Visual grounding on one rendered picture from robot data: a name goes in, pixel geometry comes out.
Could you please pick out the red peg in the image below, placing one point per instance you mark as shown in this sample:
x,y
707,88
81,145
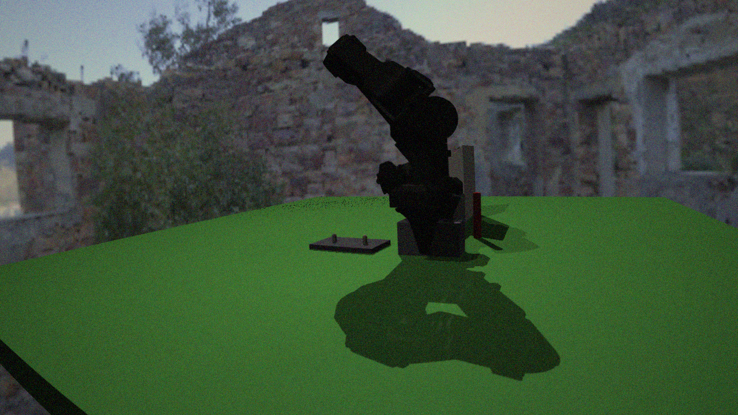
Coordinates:
x,y
477,215

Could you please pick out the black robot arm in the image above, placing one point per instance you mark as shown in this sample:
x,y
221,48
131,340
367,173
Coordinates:
x,y
401,95

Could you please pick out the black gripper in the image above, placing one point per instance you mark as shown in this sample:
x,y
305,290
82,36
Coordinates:
x,y
428,196

